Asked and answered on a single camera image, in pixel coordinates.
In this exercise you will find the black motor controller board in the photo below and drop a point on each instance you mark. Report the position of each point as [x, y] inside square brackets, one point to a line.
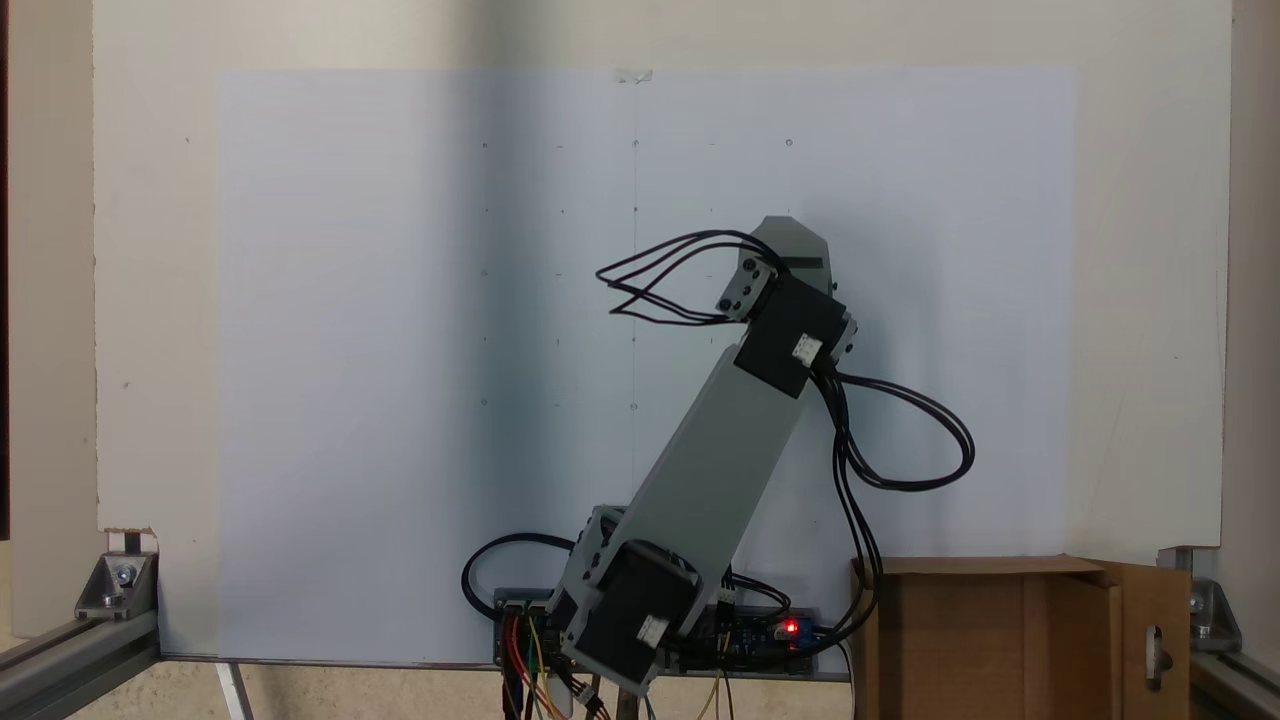
[525, 625]

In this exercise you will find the brown cardboard box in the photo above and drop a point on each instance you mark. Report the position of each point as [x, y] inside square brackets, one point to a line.
[990, 640]

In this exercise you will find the grey koch robot arm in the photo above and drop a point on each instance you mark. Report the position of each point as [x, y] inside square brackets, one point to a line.
[715, 470]

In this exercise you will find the clear tape piece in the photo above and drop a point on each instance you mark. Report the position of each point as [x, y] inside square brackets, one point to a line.
[634, 75]

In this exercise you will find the metal corner bracket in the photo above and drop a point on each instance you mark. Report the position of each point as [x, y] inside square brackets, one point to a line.
[1212, 615]
[120, 585]

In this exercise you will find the blue board with red led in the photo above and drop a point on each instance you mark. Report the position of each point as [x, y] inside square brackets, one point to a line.
[780, 632]

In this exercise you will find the aluminium frame rail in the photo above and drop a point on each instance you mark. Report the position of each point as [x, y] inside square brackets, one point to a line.
[70, 665]
[1235, 685]

